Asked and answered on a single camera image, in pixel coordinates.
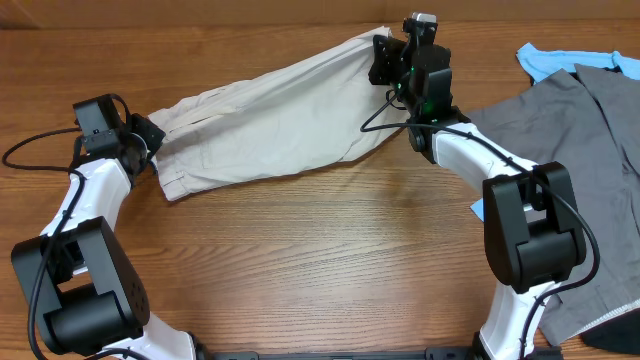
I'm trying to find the black garment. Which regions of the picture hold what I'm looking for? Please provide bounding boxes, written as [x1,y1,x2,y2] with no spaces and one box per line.
[581,309,640,355]

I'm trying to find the beige cotton shorts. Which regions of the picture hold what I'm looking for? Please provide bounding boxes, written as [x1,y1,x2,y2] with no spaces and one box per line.
[149,27,404,201]

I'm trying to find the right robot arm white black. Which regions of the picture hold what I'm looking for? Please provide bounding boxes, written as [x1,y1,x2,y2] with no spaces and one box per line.
[369,34,588,359]

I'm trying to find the light blue garment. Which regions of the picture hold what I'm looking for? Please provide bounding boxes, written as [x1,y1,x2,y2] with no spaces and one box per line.
[471,44,639,225]

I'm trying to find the grey shirt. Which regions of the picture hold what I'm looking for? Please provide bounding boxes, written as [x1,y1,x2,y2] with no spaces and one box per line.
[468,65,639,345]

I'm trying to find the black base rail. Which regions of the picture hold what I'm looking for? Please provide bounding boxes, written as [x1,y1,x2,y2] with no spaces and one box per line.
[192,344,566,360]

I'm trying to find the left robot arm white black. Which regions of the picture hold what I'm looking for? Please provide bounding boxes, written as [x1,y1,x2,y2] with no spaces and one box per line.
[11,114,210,359]

